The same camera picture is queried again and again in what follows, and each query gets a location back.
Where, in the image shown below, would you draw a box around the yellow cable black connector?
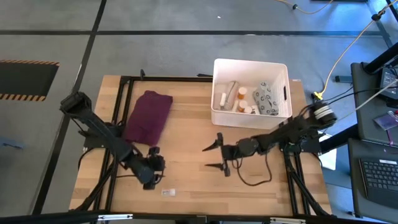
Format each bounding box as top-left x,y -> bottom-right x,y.
275,0 -> 334,16

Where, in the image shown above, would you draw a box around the black desk top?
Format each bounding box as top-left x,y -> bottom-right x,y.
350,61 -> 398,144

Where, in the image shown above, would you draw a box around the black computer keyboard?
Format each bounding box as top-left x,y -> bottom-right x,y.
359,157 -> 398,210

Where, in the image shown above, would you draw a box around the black aluminium table frame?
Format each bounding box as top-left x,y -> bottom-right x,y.
70,68 -> 333,218

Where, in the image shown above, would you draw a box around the white cable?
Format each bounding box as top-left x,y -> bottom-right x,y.
356,79 -> 398,110

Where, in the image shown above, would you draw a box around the yellow cable with plug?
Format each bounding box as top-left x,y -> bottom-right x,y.
312,0 -> 398,102

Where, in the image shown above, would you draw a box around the black keyboard tray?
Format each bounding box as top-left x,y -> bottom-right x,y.
347,138 -> 398,223

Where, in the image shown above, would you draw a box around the blue floor object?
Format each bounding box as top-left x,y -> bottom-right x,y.
0,136 -> 26,150

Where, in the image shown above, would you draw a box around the purple card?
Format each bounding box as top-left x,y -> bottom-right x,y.
374,110 -> 398,131

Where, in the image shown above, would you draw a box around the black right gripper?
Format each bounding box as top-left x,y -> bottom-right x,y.
201,132 -> 261,178

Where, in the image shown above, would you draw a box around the black bar silver brackets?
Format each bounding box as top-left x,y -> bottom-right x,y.
0,210 -> 398,224

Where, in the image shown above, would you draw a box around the purple folded cloth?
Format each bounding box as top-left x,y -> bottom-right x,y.
123,90 -> 174,147

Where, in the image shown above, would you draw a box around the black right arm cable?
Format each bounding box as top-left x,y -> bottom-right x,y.
231,151 -> 273,187

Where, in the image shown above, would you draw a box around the grey tube in bin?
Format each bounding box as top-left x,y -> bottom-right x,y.
223,80 -> 240,111

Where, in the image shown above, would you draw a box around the white perforated plastic basket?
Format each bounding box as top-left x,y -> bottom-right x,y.
210,58 -> 294,130

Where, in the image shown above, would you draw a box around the grey cross-print pouch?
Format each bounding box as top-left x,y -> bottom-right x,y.
252,81 -> 280,117

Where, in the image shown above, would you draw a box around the black hazard-striped floor mat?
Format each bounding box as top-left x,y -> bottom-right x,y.
0,59 -> 60,102

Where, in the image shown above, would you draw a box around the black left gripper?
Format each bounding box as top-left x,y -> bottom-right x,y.
127,146 -> 166,191

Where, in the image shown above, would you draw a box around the white paper sheet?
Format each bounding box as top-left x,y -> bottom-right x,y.
317,133 -> 338,171

